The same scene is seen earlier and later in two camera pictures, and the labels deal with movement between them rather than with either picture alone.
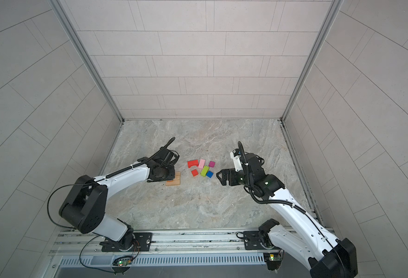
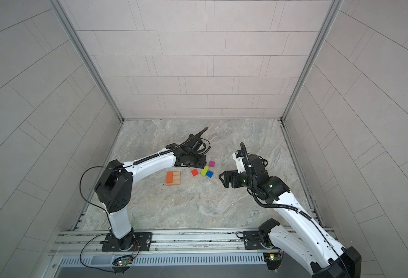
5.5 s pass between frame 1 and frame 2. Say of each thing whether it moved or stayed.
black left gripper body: moved
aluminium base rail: stayed
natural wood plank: stayed
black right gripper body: stayed
